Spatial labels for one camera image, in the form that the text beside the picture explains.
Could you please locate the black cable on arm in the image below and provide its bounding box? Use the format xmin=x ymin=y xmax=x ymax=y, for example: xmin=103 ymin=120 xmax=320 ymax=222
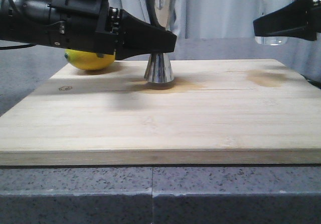
xmin=0 ymin=0 xmax=36 ymax=51

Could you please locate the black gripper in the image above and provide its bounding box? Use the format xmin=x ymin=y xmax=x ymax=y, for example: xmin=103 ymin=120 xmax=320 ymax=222
xmin=253 ymin=0 xmax=320 ymax=41
xmin=47 ymin=0 xmax=177 ymax=60

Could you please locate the steel double jigger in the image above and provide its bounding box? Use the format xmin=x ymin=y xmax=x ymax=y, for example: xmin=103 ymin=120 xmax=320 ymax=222
xmin=143 ymin=0 xmax=176 ymax=84

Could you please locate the wooden cutting board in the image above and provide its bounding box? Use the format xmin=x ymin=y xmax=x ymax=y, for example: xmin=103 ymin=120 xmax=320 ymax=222
xmin=1 ymin=59 xmax=320 ymax=166

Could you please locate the glass beaker with liquid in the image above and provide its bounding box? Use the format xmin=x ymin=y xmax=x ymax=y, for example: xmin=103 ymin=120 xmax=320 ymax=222
xmin=255 ymin=0 xmax=295 ymax=46

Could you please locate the yellow lemon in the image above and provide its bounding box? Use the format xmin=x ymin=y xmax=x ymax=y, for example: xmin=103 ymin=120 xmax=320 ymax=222
xmin=64 ymin=49 xmax=115 ymax=71

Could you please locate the grey curtain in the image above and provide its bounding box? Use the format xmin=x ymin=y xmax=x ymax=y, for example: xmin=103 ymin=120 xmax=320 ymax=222
xmin=0 ymin=0 xmax=321 ymax=50

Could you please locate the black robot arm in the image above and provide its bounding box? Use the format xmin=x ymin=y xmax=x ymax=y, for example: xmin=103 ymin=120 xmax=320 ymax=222
xmin=1 ymin=0 xmax=177 ymax=60

